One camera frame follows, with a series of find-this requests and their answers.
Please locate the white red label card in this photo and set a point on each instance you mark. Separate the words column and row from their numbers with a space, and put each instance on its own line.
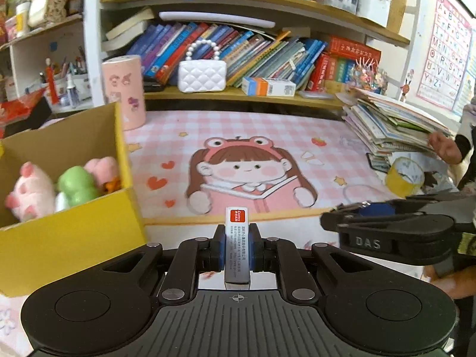
column 237, row 269

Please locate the orange white medicine box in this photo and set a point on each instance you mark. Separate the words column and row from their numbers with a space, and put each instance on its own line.
column 267, row 87

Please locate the yellow tape roll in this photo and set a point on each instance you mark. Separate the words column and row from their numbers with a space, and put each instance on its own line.
column 404, row 178

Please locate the pink round plush toy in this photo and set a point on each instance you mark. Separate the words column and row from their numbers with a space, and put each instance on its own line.
column 103, row 170

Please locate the alphabet wall poster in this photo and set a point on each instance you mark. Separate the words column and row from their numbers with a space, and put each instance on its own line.
column 448, row 52

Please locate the wooden bookshelf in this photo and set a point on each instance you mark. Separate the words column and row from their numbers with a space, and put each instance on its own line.
column 269, row 16

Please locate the stack of magazines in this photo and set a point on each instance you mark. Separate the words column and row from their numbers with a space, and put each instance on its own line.
column 386, row 125

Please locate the pink pig plush toy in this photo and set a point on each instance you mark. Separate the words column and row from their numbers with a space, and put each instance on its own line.
column 33, row 196

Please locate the green alien toy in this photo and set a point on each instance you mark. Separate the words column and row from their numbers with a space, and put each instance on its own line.
column 75, row 187

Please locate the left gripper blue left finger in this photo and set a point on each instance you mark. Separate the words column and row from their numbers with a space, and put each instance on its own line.
column 218, row 248

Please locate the person's right hand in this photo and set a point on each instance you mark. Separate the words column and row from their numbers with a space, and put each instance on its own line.
column 445, row 148

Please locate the pink cylindrical container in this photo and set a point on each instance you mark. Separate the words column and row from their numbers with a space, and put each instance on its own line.
column 123, row 83

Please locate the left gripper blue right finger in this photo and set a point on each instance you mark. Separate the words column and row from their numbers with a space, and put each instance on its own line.
column 256, row 249

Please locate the white quilted pearl handbag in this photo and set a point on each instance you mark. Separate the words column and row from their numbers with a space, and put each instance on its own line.
column 200, row 76

